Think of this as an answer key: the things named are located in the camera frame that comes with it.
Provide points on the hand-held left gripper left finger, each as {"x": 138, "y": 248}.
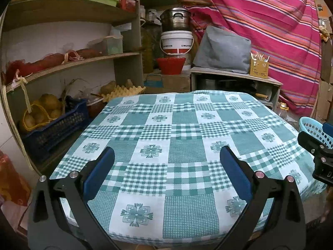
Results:
{"x": 100, "y": 173}

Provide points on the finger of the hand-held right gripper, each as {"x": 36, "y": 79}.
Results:
{"x": 328, "y": 130}
{"x": 312, "y": 143}

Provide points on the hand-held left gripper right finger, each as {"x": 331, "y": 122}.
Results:
{"x": 235, "y": 174}

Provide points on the light blue plastic basket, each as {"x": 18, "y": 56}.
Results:
{"x": 311, "y": 126}

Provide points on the small oil bottle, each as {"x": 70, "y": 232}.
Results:
{"x": 283, "y": 112}

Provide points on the dark blue plastic crate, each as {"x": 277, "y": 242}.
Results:
{"x": 59, "y": 127}

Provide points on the green checked tablecloth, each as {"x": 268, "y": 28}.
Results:
{"x": 182, "y": 135}

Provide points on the yellow egg tray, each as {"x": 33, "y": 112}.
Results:
{"x": 122, "y": 92}

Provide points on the yellow net bag of potatoes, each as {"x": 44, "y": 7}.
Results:
{"x": 41, "y": 112}

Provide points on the large potato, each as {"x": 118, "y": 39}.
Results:
{"x": 108, "y": 87}

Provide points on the orange plastic bag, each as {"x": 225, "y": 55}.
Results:
{"x": 13, "y": 179}

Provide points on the yellow utensil holder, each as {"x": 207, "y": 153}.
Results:
{"x": 258, "y": 69}

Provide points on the small potato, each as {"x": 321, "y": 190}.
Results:
{"x": 129, "y": 83}

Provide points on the steel pot in cabinet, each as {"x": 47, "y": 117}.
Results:
{"x": 206, "y": 83}

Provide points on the small wooden cabinet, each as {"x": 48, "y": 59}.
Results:
{"x": 234, "y": 76}

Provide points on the yellow dried bunch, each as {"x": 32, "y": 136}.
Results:
{"x": 325, "y": 31}

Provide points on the bundle of wooden utensils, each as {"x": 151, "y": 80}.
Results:
{"x": 258, "y": 56}

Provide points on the brown cardboard box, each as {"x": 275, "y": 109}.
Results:
{"x": 169, "y": 83}

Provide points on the red net bag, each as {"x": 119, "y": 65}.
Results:
{"x": 46, "y": 61}

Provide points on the grey cushion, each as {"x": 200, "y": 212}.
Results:
{"x": 223, "y": 50}

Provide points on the red plastic bowl basket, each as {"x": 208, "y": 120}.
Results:
{"x": 170, "y": 66}

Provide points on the clear plastic container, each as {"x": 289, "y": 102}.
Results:
{"x": 109, "y": 45}

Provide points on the red striped cloth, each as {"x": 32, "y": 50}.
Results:
{"x": 260, "y": 18}

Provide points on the large yellow oil jug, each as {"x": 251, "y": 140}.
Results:
{"x": 147, "y": 47}

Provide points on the white plastic bucket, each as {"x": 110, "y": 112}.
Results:
{"x": 177, "y": 43}

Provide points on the wooden shelf unit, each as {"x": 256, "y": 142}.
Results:
{"x": 65, "y": 13}

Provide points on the steel cooking pot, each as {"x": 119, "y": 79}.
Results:
{"x": 177, "y": 19}

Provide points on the glass jar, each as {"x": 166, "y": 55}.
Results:
{"x": 142, "y": 11}
{"x": 151, "y": 15}

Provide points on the small red plastic basket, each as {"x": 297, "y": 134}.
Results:
{"x": 127, "y": 4}

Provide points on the cardboard sheets on wall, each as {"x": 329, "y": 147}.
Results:
{"x": 325, "y": 91}

